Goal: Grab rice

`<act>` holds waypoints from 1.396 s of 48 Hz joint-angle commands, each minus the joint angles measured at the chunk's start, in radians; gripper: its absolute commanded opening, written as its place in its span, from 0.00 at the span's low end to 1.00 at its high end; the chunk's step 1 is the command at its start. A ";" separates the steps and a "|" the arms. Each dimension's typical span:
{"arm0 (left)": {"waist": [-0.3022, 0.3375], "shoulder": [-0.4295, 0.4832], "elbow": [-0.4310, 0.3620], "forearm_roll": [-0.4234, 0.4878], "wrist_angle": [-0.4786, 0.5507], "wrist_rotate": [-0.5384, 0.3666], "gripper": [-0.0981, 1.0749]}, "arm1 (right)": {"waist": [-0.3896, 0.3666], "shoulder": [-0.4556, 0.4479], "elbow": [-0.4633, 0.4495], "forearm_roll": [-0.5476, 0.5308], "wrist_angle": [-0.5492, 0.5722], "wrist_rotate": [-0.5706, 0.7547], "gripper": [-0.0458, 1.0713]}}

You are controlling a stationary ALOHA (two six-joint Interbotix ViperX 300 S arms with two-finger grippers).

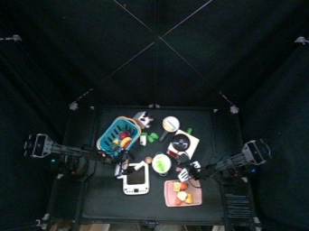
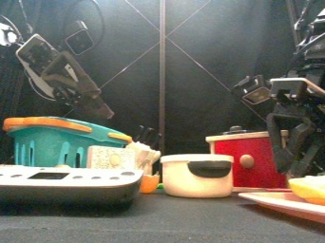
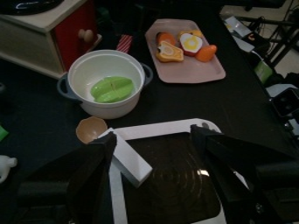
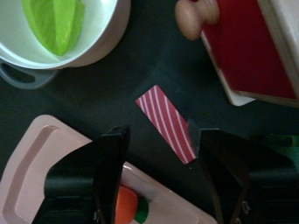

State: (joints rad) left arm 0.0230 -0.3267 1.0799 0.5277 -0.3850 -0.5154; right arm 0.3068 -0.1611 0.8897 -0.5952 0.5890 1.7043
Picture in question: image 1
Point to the red toy tomato piece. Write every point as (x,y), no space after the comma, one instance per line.
(184,186)

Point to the purple toy fruit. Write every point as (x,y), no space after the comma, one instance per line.
(123,134)

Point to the small yellow toy fruit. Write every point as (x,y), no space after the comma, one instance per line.
(117,141)

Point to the small white toy bottle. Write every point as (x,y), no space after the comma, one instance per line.
(144,139)

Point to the black toy pot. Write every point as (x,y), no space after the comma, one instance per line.
(180,142)

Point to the red toy food piece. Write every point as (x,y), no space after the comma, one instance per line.
(178,201)

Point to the cow print milk carton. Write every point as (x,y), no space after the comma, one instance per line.
(144,119)

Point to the small green toy piece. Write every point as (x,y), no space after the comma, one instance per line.
(189,131)

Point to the white toy stove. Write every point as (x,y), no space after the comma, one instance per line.
(192,141)

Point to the toy frying pan with egg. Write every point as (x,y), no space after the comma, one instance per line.
(170,124)

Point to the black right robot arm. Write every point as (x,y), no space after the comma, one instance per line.
(241,156)

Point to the teal plastic shopping basket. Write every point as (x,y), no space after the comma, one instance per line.
(117,135)

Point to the brown toy egg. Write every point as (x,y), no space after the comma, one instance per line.
(149,160)

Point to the silver pot with green food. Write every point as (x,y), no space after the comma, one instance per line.
(162,164)

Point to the pink cutting board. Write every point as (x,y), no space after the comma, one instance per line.
(196,192)

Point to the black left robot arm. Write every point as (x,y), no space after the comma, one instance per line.
(61,148)

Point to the small pink toy piece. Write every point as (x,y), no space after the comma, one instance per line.
(178,169)

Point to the orange toy food wedge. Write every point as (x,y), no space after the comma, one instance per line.
(189,198)

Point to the white toy rice ball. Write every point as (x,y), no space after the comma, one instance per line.
(182,195)

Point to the orange toy fruit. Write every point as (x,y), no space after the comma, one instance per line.
(126,142)

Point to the green toy vegetable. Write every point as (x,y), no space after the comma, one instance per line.
(153,137)

